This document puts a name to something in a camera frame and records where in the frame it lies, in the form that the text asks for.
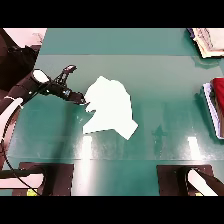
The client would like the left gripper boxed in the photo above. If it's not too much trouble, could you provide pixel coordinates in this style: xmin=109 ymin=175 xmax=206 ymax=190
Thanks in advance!
xmin=61 ymin=87 xmax=88 ymax=106

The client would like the white T-shirt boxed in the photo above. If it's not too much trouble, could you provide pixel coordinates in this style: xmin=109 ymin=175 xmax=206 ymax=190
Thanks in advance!
xmin=81 ymin=75 xmax=140 ymax=141

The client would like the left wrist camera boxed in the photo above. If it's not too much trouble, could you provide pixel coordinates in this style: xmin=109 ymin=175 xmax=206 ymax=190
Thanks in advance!
xmin=53 ymin=64 xmax=78 ymax=88

